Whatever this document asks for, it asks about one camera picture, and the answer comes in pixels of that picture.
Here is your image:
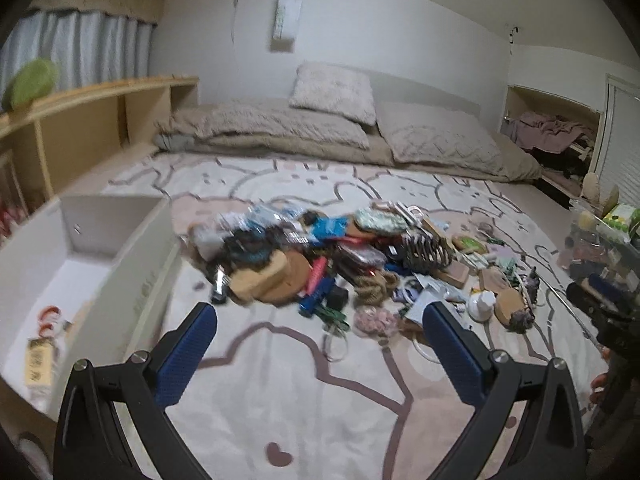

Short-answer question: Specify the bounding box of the round green coaster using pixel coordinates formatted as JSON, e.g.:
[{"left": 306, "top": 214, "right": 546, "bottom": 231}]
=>
[{"left": 452, "top": 235, "right": 488, "bottom": 256}]

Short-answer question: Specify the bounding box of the quilted beige pillow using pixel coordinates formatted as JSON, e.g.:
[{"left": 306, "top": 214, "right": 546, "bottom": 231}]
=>
[
  {"left": 200, "top": 100, "right": 371, "bottom": 151},
  {"left": 376, "top": 102, "right": 503, "bottom": 168}
]

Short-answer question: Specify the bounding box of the hanging white paper bag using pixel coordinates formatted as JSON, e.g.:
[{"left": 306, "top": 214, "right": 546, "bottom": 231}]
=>
[{"left": 272, "top": 0, "right": 303, "bottom": 53}]

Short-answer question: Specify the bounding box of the white blue packet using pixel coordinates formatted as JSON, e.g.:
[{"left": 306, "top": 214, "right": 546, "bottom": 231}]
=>
[{"left": 247, "top": 205, "right": 291, "bottom": 228}]

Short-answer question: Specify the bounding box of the pinkish wooden block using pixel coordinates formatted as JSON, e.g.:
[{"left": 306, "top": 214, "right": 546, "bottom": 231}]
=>
[{"left": 442, "top": 262, "right": 471, "bottom": 286}]

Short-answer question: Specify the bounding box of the beige duvet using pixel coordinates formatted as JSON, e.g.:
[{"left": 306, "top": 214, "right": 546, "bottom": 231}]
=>
[{"left": 155, "top": 105, "right": 543, "bottom": 181}]

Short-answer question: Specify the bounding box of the grey headboard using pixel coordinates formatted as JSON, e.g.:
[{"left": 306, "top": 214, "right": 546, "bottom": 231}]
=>
[{"left": 300, "top": 62, "right": 483, "bottom": 111}]

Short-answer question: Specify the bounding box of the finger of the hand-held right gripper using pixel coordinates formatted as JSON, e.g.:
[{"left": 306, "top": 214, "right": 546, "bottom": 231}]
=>
[
  {"left": 566, "top": 282, "right": 603, "bottom": 313},
  {"left": 589, "top": 272, "right": 633, "bottom": 303}
]

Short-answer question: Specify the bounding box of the beige hair clip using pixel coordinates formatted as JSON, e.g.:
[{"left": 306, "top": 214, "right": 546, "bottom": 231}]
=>
[{"left": 372, "top": 201, "right": 426, "bottom": 223}]

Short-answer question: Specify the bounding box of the green floral pouch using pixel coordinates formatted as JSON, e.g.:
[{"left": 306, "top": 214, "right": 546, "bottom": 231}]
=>
[{"left": 354, "top": 209, "right": 408, "bottom": 235}]

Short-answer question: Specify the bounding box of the oval wooden block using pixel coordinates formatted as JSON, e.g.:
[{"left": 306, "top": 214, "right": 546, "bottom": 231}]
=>
[{"left": 227, "top": 252, "right": 288, "bottom": 301}]

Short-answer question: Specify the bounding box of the light blue curtain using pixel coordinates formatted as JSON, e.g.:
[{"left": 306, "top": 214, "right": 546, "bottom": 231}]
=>
[{"left": 0, "top": 10, "right": 153, "bottom": 93}]

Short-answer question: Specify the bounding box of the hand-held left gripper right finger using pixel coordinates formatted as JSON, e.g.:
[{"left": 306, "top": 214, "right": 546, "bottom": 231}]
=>
[{"left": 422, "top": 301, "right": 587, "bottom": 480}]

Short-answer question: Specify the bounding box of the white wall cable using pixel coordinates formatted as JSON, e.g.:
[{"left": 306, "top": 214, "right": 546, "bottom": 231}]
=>
[{"left": 230, "top": 0, "right": 246, "bottom": 46}]

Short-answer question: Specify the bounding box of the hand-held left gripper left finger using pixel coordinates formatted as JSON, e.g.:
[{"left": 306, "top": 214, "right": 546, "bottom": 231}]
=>
[{"left": 52, "top": 302, "right": 218, "bottom": 480}]

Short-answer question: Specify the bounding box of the green plush toy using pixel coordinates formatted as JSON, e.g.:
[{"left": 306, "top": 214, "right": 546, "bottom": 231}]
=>
[{"left": 2, "top": 57, "right": 61, "bottom": 111}]

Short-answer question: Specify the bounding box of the yellow tissue pack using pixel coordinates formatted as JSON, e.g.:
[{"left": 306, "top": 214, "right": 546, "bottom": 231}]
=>
[{"left": 25, "top": 337, "right": 63, "bottom": 392}]

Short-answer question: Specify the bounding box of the wooden bedside shelf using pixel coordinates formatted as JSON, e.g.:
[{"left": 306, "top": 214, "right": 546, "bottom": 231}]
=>
[{"left": 0, "top": 76, "right": 200, "bottom": 231}]

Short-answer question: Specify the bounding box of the blue plastic item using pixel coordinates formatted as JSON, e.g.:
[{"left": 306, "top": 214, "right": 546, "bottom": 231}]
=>
[{"left": 299, "top": 277, "right": 333, "bottom": 316}]

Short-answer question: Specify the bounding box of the light wooden block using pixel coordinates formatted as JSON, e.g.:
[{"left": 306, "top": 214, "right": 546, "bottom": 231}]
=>
[{"left": 479, "top": 269, "right": 508, "bottom": 293}]

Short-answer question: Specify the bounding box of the black scrunchie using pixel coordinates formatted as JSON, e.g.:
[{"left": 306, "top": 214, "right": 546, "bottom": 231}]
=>
[{"left": 220, "top": 232, "right": 273, "bottom": 273}]

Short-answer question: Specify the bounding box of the white cardboard box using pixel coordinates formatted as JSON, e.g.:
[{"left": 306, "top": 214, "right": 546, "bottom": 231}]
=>
[{"left": 0, "top": 195, "right": 183, "bottom": 417}]

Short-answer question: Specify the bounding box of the green clip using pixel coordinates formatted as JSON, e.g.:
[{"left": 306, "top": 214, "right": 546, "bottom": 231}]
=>
[{"left": 317, "top": 307, "right": 351, "bottom": 326}]

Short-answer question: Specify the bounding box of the pile of clothes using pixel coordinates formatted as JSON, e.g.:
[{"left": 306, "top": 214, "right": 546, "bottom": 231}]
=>
[{"left": 510, "top": 112, "right": 598, "bottom": 154}]

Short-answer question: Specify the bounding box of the fluffy beige pillow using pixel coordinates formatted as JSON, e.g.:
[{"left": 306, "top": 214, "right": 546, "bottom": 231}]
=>
[{"left": 289, "top": 62, "right": 377, "bottom": 126}]

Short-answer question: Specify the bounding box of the person's right hand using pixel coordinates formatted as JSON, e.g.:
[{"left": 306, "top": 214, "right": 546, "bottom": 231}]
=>
[{"left": 590, "top": 372, "right": 609, "bottom": 406}]

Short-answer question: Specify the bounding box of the white foil packet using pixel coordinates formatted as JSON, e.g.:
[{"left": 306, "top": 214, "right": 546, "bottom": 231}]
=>
[{"left": 407, "top": 275, "right": 466, "bottom": 326}]

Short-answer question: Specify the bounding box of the doll in red dress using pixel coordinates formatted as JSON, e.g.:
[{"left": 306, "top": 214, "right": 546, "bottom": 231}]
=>
[{"left": 0, "top": 195, "right": 23, "bottom": 241}]

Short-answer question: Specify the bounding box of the red plastic item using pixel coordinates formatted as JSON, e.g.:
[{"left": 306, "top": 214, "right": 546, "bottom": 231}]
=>
[{"left": 302, "top": 257, "right": 328, "bottom": 296}]

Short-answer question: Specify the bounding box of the crumpled plastic bag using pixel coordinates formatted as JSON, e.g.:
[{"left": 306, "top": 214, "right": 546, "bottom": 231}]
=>
[{"left": 189, "top": 222, "right": 226, "bottom": 261}]

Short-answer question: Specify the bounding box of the round wooden disc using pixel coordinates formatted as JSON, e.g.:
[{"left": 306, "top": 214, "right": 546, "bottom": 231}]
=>
[{"left": 494, "top": 287, "right": 526, "bottom": 321}]

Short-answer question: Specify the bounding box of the clear plastic organizer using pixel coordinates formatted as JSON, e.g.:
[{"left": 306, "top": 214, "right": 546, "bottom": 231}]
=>
[{"left": 560, "top": 197, "right": 640, "bottom": 281}]

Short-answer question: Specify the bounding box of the coiled beige rope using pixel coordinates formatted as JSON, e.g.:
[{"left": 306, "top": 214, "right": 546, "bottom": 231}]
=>
[{"left": 352, "top": 270, "right": 401, "bottom": 306}]

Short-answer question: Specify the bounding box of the green tissue pack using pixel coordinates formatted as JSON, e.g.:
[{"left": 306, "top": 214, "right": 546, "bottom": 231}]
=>
[{"left": 602, "top": 202, "right": 640, "bottom": 234}]

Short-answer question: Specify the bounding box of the white shutter door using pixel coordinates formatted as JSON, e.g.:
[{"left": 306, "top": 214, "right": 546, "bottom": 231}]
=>
[{"left": 590, "top": 74, "right": 640, "bottom": 202}]

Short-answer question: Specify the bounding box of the black claw hair clip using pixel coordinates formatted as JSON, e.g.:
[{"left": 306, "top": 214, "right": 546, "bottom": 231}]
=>
[{"left": 400, "top": 235, "right": 453, "bottom": 273}]

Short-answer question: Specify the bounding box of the round wooden coaster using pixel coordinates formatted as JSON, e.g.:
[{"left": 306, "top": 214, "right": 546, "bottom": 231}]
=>
[{"left": 270, "top": 252, "right": 313, "bottom": 303}]

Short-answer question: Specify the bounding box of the small white bottle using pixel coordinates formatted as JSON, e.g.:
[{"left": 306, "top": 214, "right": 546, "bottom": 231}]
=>
[{"left": 467, "top": 291, "right": 497, "bottom": 322}]

